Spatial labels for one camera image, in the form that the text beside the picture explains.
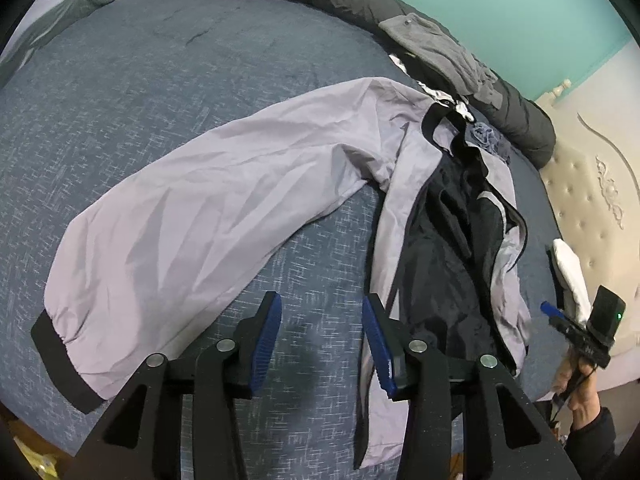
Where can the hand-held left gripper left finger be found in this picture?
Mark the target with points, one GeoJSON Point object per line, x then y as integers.
{"type": "Point", "coordinates": [265, 340]}

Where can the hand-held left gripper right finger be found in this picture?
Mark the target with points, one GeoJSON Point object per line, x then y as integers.
{"type": "Point", "coordinates": [377, 345]}

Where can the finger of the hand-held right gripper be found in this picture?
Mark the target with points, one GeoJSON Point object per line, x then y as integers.
{"type": "Point", "coordinates": [552, 309]}

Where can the light grey jacket black trim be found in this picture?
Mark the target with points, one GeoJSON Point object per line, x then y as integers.
{"type": "Point", "coordinates": [200, 210]}

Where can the person's right hand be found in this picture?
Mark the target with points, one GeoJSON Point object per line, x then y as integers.
{"type": "Point", "coordinates": [587, 400]}

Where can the white folded garment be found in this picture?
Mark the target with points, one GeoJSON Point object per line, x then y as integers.
{"type": "Point", "coordinates": [570, 270]}

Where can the cream tufted headboard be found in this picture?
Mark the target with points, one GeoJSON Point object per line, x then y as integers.
{"type": "Point", "coordinates": [590, 220]}

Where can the blue crumpled garment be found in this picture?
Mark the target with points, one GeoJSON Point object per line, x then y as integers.
{"type": "Point", "coordinates": [487, 137]}

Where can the black and white garment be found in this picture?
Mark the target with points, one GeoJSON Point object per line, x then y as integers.
{"type": "Point", "coordinates": [442, 97]}

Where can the yellow plastic packet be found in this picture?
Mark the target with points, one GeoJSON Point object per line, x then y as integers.
{"type": "Point", "coordinates": [47, 465]}

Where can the grey button shirt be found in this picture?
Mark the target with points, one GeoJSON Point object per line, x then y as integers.
{"type": "Point", "coordinates": [430, 45]}

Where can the light grey blanket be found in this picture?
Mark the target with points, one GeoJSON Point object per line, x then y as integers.
{"type": "Point", "coordinates": [75, 5]}

